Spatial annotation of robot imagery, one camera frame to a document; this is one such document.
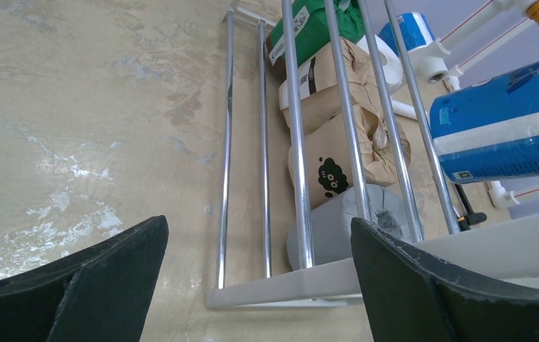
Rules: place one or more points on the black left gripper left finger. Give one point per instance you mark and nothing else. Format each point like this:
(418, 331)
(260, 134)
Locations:
(101, 293)

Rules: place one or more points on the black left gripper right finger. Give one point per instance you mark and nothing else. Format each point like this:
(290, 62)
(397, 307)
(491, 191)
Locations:
(411, 295)

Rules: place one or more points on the grey paper roll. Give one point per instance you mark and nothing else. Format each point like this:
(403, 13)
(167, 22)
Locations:
(331, 222)

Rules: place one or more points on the brown roll with print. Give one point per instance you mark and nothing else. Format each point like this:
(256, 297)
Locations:
(328, 165)

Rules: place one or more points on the blue white packaged roll front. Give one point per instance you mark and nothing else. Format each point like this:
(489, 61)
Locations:
(489, 131)

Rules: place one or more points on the blue white packaged roll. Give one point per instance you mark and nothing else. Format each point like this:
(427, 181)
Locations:
(489, 131)
(415, 30)

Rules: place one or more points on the blue white packaged roll back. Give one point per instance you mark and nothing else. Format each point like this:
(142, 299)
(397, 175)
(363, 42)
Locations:
(415, 30)

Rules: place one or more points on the green paper roll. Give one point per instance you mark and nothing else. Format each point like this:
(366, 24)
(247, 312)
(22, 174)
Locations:
(311, 30)

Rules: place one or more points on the white paper roll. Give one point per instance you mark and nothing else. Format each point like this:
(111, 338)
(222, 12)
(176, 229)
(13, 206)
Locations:
(392, 68)

